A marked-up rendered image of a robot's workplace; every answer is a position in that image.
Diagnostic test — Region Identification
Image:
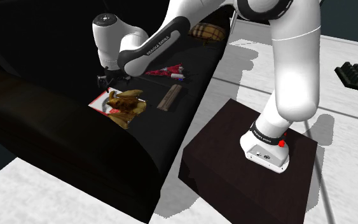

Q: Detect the red and white book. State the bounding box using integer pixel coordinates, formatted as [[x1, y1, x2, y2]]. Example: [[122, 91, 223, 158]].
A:
[[88, 87, 123, 116]]

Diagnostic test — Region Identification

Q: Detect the brown banana peel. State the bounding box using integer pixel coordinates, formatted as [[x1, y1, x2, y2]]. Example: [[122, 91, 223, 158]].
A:
[[106, 89, 147, 130]]

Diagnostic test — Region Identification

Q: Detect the brown rectangular bar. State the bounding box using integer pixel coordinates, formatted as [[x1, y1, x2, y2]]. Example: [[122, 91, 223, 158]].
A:
[[156, 83, 183, 112]]

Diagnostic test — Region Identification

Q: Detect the black sofa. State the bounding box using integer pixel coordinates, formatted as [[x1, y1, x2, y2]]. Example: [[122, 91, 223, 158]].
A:
[[0, 0, 231, 224]]

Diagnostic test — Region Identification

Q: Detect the tan plaid cushion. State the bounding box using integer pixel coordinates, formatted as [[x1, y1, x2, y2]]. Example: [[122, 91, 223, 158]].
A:
[[188, 22, 227, 43]]

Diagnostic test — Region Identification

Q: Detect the dark brown robot stand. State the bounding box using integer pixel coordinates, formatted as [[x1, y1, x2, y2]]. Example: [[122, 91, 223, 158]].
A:
[[178, 98, 319, 224]]

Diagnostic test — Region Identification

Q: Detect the black ridged block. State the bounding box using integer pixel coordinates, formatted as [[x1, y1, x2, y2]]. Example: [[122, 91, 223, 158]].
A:
[[334, 61, 358, 92]]

